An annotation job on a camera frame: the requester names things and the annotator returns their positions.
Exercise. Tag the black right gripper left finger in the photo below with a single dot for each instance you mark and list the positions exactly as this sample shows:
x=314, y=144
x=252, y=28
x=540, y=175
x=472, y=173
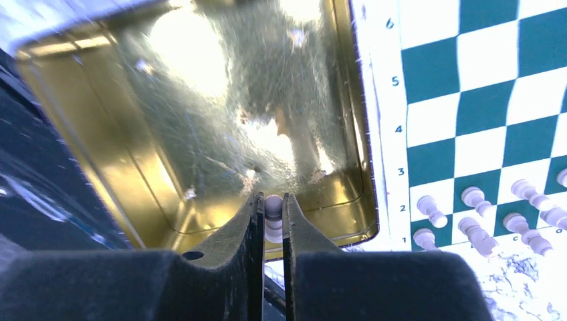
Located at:
x=219, y=279

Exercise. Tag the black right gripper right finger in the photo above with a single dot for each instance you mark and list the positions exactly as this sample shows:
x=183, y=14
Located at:
x=324, y=282

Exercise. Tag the white pawn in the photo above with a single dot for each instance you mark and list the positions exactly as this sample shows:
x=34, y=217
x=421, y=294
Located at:
x=273, y=218
x=523, y=189
x=475, y=197
x=428, y=207
x=562, y=178

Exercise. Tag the white pawn chess piece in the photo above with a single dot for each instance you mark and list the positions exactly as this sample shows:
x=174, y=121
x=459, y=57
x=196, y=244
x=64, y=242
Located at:
x=425, y=239

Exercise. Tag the gold tin white pieces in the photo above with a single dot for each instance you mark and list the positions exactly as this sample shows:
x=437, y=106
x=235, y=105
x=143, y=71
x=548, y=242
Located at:
x=177, y=110

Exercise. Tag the green white chess board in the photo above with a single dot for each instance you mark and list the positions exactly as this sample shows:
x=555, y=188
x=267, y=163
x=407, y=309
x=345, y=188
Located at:
x=462, y=94

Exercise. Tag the white chess piece on board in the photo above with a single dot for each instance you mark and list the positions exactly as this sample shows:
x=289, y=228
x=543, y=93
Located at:
x=556, y=217

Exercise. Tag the white bishop on c1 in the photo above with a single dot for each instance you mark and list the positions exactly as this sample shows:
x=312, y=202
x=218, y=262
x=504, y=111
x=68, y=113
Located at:
x=517, y=223

